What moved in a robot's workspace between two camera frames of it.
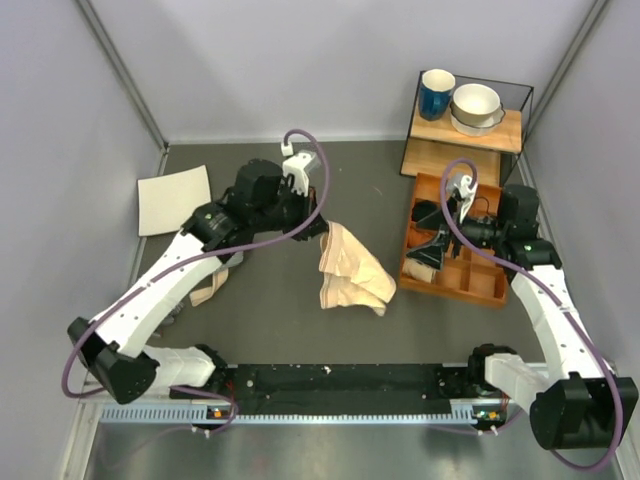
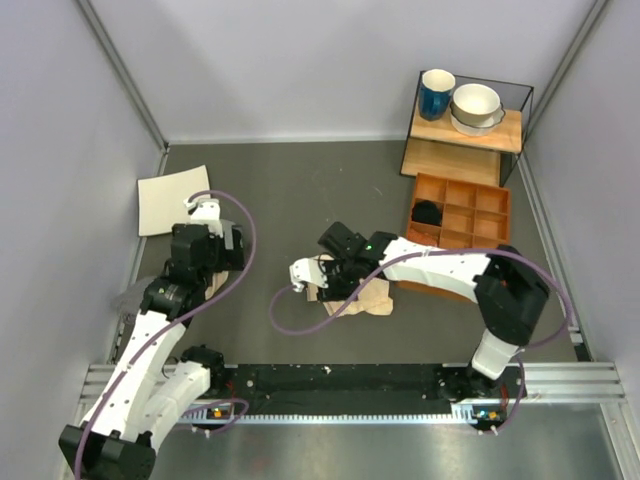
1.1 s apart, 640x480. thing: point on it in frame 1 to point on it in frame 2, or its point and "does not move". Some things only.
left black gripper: [307, 206] to [231, 259]
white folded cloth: [165, 201] does not move
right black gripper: [432, 255] to [333, 291]
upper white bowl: [475, 104] does not move
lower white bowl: [476, 130] does not move
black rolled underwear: [427, 214] does not move
